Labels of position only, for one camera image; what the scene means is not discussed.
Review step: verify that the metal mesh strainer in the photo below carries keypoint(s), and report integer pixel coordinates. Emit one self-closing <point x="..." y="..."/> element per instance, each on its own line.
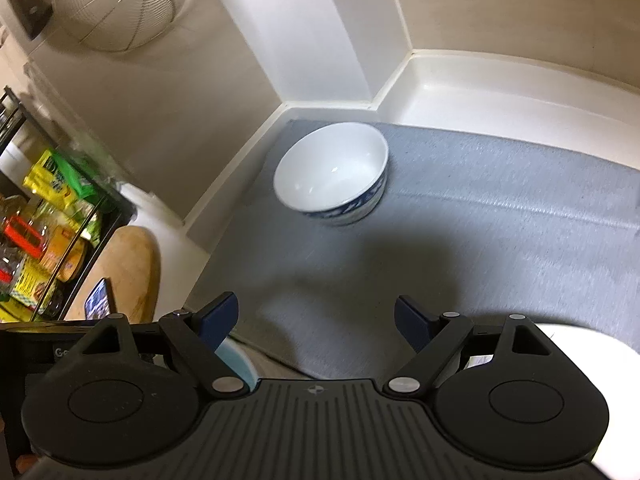
<point x="125" y="5"/>

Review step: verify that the black smartphone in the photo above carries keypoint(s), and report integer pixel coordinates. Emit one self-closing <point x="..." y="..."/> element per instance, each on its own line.
<point x="100" y="300"/>

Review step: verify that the yellow packet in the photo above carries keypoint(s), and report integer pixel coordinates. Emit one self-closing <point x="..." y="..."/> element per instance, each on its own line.
<point x="47" y="180"/>

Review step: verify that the yellow jar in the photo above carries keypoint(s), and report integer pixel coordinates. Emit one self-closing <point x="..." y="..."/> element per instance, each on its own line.
<point x="65" y="255"/>

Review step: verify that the green packet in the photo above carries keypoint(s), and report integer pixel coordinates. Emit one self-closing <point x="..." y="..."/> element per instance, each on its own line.
<point x="85" y="185"/>

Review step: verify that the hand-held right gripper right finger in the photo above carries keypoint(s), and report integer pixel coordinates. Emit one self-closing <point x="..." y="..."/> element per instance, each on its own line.
<point x="407" y="322"/>

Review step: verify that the yellow box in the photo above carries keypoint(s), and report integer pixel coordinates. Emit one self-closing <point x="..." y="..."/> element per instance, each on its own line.
<point x="30" y="287"/>

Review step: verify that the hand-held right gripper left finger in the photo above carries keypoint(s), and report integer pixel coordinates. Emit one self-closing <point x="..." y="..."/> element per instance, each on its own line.
<point x="220" y="320"/>

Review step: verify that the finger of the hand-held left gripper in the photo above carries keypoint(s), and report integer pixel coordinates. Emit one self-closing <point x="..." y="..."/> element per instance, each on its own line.
<point x="150" y="342"/>

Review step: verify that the grey dish mat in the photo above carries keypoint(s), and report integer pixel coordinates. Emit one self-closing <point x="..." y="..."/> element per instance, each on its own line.
<point x="450" y="240"/>

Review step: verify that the wooden cutting board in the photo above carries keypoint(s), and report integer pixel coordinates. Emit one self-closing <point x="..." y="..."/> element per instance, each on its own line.
<point x="135" y="260"/>

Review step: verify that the large white plate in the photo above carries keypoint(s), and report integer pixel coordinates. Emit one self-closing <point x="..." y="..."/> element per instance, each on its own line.
<point x="600" y="360"/>

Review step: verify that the jar with red lid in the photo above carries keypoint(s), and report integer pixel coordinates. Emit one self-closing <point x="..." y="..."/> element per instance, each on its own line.
<point x="20" y="235"/>

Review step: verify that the dark wall hook bar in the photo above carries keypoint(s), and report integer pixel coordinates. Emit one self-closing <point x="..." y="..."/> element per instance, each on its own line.
<point x="25" y="0"/>

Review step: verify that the white bowl with blue pattern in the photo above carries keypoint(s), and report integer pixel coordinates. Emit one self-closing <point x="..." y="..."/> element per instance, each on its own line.
<point x="330" y="170"/>

